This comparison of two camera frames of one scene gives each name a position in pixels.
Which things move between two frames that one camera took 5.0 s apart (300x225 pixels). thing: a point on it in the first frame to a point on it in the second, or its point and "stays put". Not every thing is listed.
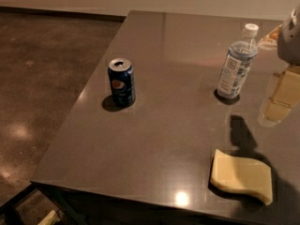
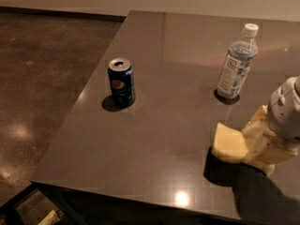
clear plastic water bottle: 238,62 stays put
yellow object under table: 50,219 stays put
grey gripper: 290,42 to 285,113
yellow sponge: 243,174 to 229,144
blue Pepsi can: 121,72 stays put
